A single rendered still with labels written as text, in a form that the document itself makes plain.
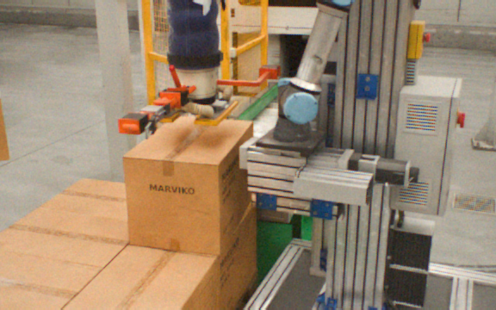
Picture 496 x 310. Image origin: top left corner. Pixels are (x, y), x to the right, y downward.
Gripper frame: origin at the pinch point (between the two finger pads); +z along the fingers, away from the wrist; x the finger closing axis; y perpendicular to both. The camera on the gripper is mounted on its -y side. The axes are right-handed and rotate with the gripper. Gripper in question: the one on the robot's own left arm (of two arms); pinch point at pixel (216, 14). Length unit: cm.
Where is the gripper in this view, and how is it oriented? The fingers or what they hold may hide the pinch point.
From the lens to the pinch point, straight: 194.3
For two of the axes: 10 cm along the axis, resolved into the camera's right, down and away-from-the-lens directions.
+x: -3.7, 3.2, -8.7
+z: 0.0, 9.4, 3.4
